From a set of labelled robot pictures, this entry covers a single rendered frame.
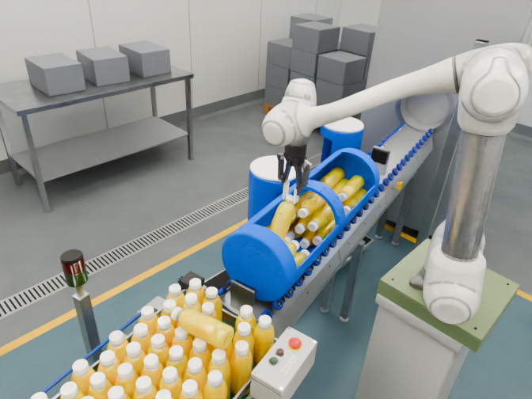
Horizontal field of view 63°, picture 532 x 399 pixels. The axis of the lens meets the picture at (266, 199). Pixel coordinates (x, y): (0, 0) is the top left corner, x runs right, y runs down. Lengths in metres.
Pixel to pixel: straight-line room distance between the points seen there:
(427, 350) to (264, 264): 0.65
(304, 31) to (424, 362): 4.17
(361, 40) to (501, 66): 4.27
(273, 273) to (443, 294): 0.54
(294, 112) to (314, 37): 3.95
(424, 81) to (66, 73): 3.06
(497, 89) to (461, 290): 0.56
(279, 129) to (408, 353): 0.98
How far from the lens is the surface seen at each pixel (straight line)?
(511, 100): 1.08
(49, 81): 3.86
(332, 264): 1.96
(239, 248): 1.54
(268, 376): 1.25
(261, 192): 2.26
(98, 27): 4.80
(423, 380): 1.82
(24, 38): 4.54
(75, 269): 1.42
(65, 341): 2.93
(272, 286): 1.55
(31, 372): 2.85
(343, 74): 5.00
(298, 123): 1.25
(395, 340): 1.77
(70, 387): 1.31
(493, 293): 1.77
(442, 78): 1.30
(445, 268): 1.34
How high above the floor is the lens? 2.11
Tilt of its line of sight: 32 degrees down
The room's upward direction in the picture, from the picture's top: 3 degrees clockwise
